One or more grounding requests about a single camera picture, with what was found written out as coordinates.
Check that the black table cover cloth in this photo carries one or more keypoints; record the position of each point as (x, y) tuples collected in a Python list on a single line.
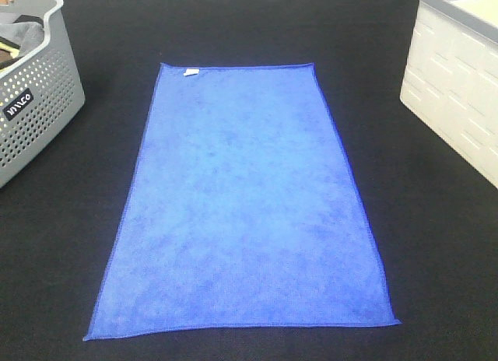
[(433, 216)]

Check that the blue microfibre towel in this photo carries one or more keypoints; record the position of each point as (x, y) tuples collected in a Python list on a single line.
[(242, 212)]

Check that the grey perforated laundry basket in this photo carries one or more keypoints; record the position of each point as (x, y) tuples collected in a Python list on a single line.
[(41, 92)]

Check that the grey cloth in basket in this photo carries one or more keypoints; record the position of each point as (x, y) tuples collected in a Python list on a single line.
[(27, 35)]

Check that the white plastic storage crate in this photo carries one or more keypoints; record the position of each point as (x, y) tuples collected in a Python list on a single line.
[(450, 79)]

